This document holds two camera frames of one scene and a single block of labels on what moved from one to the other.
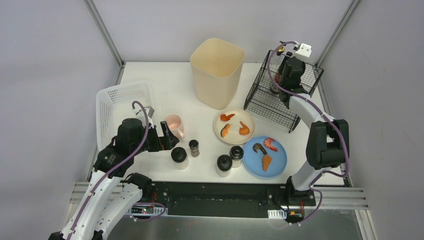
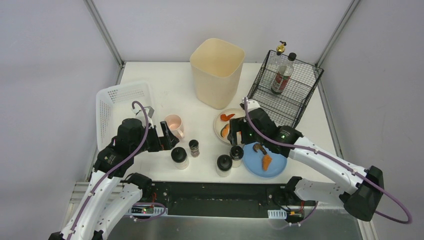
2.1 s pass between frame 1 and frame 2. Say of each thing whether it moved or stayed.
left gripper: stayed
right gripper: moved
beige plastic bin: stayed
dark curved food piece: stayed
